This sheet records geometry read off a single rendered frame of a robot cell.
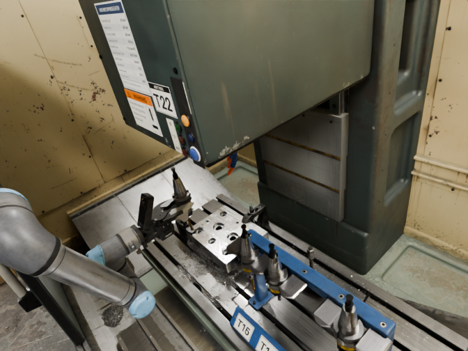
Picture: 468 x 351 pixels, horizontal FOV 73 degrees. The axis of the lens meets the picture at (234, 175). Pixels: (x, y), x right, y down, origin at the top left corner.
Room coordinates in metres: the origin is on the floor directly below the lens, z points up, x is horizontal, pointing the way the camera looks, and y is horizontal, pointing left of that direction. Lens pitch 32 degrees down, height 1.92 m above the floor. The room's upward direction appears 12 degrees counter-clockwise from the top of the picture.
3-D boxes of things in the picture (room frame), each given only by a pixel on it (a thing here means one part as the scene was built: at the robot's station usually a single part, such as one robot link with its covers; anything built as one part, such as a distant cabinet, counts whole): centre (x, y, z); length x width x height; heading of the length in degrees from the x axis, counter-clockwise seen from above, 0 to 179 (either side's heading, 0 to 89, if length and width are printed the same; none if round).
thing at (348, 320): (0.39, -0.18, 1.26); 0.04 x 0.04 x 0.07
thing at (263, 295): (0.74, -0.01, 1.05); 0.10 x 0.05 x 0.30; 124
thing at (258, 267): (0.62, -0.03, 1.21); 0.07 x 0.05 x 0.01; 124
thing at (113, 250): (0.74, 0.43, 1.26); 0.11 x 0.08 x 0.09; 124
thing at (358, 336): (0.39, -0.18, 1.21); 0.06 x 0.06 x 0.03
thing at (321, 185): (1.23, -0.30, 1.16); 0.48 x 0.05 x 0.51; 34
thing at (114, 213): (1.53, 0.44, 0.75); 0.89 x 0.67 x 0.26; 124
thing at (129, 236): (0.78, 0.36, 1.26); 0.08 x 0.05 x 0.08; 34
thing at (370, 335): (0.35, -0.21, 1.21); 0.07 x 0.05 x 0.01; 124
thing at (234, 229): (1.04, 0.09, 0.97); 0.29 x 0.23 x 0.05; 34
